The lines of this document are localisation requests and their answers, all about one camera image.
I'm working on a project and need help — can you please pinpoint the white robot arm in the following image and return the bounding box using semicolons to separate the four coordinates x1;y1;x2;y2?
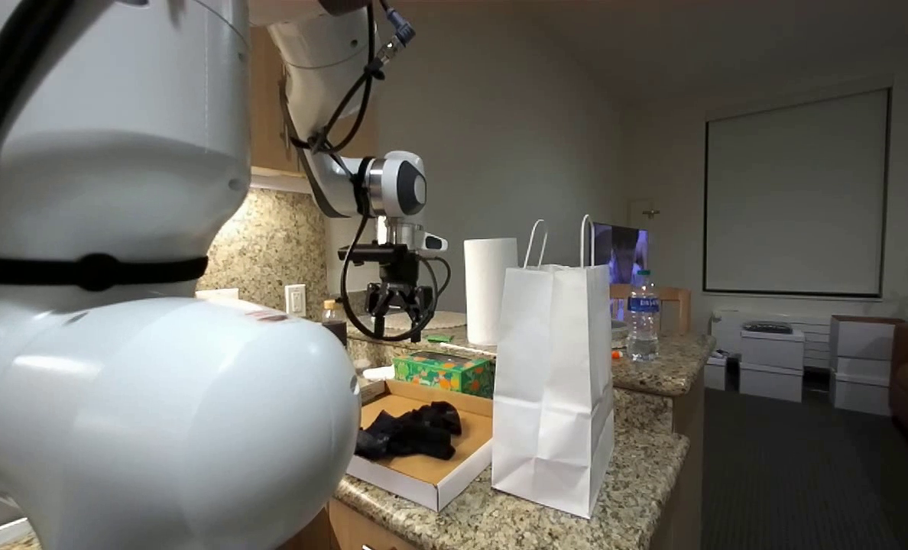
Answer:
0;0;424;550

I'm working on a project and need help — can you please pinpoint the white paper bag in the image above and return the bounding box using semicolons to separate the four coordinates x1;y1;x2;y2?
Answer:
493;216;614;521

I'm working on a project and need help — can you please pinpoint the white storage box left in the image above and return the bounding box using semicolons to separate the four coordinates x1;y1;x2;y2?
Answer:
741;321;805;405

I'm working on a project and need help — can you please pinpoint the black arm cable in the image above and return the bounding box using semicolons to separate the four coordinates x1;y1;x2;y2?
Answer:
335;216;453;346

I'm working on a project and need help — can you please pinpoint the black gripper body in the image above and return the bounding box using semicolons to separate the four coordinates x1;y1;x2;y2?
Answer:
351;245;436;312

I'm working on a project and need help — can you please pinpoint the white storage box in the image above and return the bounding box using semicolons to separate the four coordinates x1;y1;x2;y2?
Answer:
833;315;896;417
741;321;805;405

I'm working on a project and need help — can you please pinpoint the black socks pile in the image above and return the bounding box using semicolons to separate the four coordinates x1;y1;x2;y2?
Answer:
355;402;462;462

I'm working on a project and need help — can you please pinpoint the green tissue box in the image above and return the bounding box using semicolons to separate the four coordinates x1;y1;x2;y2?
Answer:
394;355;495;399

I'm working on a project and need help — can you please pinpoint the white paper towel roll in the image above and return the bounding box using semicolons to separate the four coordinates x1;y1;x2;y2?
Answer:
465;240;517;346

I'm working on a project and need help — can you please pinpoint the water bottle right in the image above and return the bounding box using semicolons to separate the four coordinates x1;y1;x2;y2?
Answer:
628;268;662;363

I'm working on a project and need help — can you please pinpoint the white storage box right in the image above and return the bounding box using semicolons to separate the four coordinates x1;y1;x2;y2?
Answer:
833;315;896;417

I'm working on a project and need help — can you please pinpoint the white projector screen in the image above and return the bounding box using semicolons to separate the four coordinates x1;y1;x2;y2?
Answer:
704;88;894;296

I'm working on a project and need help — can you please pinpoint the cardboard tray box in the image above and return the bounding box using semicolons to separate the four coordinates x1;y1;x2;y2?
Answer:
347;378;493;510

